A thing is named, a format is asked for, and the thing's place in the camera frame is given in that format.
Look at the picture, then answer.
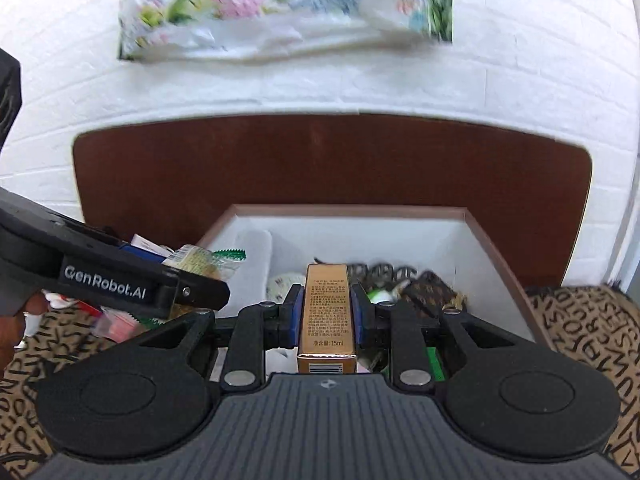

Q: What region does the green box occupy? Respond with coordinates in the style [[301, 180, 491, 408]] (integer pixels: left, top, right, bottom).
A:
[[424, 344, 447, 382]]

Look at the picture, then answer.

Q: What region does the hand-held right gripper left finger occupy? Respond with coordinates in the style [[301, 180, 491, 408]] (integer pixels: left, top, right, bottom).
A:
[[134, 283, 304, 394]]

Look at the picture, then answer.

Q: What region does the black woven basket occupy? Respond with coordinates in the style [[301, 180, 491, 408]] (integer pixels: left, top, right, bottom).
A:
[[349, 262, 417, 292]]

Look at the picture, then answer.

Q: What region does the brown patterned wallet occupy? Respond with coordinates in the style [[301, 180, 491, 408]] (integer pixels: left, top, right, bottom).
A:
[[401, 270, 469, 319]]

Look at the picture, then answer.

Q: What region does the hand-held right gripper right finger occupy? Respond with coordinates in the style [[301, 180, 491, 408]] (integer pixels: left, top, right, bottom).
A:
[[351, 282, 517, 393]]

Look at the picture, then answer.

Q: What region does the white box with barcode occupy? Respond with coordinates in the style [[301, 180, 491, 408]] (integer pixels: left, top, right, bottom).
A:
[[131, 233, 174, 257]]

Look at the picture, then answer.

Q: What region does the clear bag with pink item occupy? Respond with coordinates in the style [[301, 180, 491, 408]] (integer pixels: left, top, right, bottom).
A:
[[44, 292, 151, 343]]

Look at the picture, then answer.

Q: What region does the dark brown wooden board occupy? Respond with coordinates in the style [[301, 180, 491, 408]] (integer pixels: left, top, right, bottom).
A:
[[72, 113, 594, 292]]

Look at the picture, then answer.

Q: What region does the floral plastic bag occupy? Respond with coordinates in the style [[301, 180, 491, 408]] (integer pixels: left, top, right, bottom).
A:
[[117, 0, 454, 64]]

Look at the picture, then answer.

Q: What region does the small golden carton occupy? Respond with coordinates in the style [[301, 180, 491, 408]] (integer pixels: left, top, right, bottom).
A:
[[297, 263, 360, 376]]

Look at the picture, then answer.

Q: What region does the letter-print brown tablecloth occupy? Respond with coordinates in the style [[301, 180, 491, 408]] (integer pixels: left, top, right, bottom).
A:
[[0, 284, 640, 480]]

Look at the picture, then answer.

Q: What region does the brown cardboard box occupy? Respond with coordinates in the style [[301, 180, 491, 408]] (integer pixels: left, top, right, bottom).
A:
[[196, 203, 549, 377]]

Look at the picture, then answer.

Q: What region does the white printed fabric pouch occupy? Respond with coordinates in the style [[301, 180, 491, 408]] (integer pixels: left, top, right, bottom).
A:
[[266, 271, 306, 302]]

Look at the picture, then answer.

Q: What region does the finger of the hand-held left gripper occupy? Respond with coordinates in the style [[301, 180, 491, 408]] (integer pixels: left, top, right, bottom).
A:
[[172, 268, 232, 312]]

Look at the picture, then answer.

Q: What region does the person's left hand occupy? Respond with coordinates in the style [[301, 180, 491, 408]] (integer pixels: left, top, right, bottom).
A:
[[0, 292, 49, 371]]

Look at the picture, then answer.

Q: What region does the yellow green sachet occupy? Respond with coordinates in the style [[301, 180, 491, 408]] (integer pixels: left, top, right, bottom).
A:
[[161, 244, 247, 282]]

